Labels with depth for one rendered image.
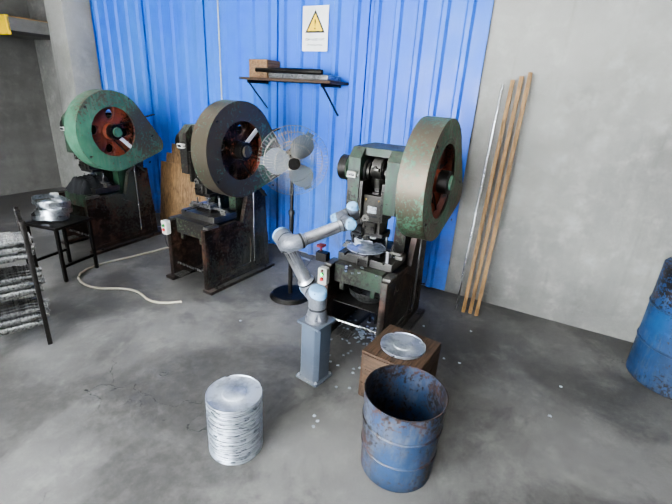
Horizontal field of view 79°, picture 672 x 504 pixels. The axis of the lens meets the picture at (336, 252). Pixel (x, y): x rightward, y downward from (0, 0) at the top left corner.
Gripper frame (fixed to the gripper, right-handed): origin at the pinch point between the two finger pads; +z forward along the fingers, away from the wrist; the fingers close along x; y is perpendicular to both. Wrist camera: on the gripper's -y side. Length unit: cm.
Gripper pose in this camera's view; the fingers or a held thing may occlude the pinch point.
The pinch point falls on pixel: (355, 243)
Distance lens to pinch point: 288.5
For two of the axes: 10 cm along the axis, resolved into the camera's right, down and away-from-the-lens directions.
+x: 4.2, -6.7, 6.1
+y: 9.0, 2.0, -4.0
